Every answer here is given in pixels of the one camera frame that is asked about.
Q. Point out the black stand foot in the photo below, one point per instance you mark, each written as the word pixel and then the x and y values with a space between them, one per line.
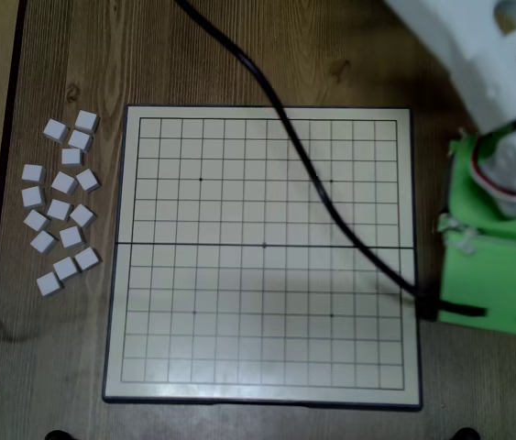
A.
pixel 466 434
pixel 61 435

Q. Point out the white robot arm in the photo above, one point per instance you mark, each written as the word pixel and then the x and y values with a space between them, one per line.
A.
pixel 468 36

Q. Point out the white cube stone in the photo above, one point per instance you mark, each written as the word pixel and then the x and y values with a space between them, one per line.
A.
pixel 55 130
pixel 36 220
pixel 59 209
pixel 87 259
pixel 65 268
pixel 71 236
pixel 33 173
pixel 72 157
pixel 64 182
pixel 82 215
pixel 80 139
pixel 49 283
pixel 88 179
pixel 33 196
pixel 43 241
pixel 86 121

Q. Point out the white grid go board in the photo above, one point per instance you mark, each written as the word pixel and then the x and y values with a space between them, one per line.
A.
pixel 239 298

